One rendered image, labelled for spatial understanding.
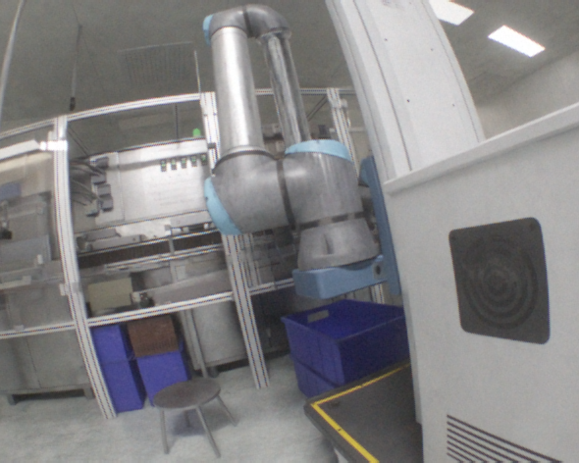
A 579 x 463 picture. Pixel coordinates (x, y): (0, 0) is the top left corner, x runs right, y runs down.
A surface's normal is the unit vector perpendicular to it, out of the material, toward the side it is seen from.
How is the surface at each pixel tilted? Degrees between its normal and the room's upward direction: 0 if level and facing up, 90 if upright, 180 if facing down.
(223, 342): 90
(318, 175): 90
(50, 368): 90
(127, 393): 90
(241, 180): 79
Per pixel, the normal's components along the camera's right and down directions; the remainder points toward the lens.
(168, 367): 0.30, -0.11
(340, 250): -0.14, -0.36
